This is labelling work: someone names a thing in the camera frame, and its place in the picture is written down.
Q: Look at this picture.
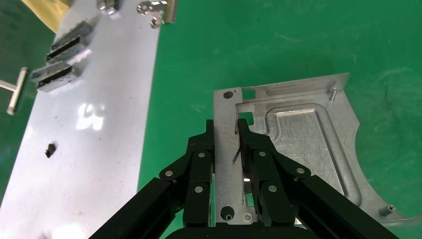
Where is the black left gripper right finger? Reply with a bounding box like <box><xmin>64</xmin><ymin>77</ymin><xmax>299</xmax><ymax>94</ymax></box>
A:
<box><xmin>237</xmin><ymin>119</ymin><xmax>400</xmax><ymax>239</ymax></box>

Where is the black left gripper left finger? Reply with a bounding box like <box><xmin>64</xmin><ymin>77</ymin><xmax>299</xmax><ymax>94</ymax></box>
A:
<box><xmin>89</xmin><ymin>119</ymin><xmax>216</xmax><ymax>239</ymax></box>

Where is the stamped silver metal plate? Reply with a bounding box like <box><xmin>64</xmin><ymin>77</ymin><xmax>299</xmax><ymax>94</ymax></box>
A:
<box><xmin>213</xmin><ymin>72</ymin><xmax>422</xmax><ymax>229</ymax></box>

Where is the small black clip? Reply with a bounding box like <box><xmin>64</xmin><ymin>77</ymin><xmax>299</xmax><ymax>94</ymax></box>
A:
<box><xmin>45</xmin><ymin>142</ymin><xmax>57</xmax><ymax>159</ymax></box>

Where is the silver binder clip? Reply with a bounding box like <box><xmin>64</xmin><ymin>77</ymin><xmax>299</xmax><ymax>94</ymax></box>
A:
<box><xmin>136</xmin><ymin>0</ymin><xmax>178</xmax><ymax>29</ymax></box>

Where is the metal T bar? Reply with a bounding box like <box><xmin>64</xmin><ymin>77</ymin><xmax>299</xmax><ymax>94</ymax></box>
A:
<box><xmin>0</xmin><ymin>67</ymin><xmax>29</xmax><ymax>116</ymax></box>

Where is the yellow plastic bag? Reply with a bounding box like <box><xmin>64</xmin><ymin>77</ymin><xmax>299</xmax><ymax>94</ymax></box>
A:
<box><xmin>20</xmin><ymin>0</ymin><xmax>72</xmax><ymax>34</ymax></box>

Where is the silver metal bracket part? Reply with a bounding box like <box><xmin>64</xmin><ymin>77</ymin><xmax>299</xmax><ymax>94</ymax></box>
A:
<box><xmin>45</xmin><ymin>34</ymin><xmax>90</xmax><ymax>64</ymax></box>
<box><xmin>96</xmin><ymin>0</ymin><xmax>121</xmax><ymax>20</ymax></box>
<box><xmin>52</xmin><ymin>20</ymin><xmax>94</xmax><ymax>45</ymax></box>
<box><xmin>30</xmin><ymin>61</ymin><xmax>82</xmax><ymax>93</ymax></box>

